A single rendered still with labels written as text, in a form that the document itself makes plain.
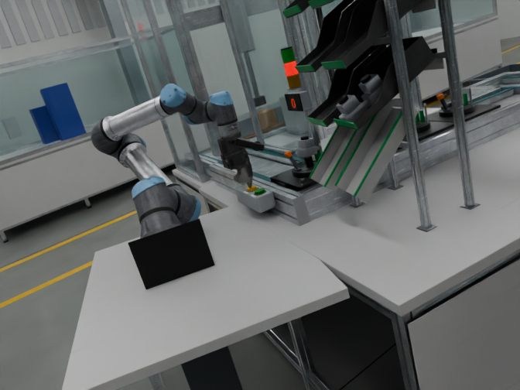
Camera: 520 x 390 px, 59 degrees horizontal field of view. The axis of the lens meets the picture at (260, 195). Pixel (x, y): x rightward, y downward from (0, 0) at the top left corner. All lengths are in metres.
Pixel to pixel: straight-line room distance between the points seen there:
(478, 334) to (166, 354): 0.76
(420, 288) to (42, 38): 8.95
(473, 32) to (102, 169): 5.70
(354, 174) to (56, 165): 5.35
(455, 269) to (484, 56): 6.99
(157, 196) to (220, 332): 0.55
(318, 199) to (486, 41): 6.72
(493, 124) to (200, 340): 1.46
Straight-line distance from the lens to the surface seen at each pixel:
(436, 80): 7.07
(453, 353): 1.26
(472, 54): 7.79
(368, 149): 1.40
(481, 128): 2.03
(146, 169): 1.76
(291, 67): 1.86
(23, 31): 9.56
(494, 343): 1.36
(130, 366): 1.16
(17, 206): 6.41
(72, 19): 9.73
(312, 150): 1.70
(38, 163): 6.38
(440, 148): 1.88
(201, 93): 2.64
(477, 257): 1.22
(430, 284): 1.13
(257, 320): 1.13
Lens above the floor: 1.46
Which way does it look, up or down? 18 degrees down
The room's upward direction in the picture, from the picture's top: 16 degrees counter-clockwise
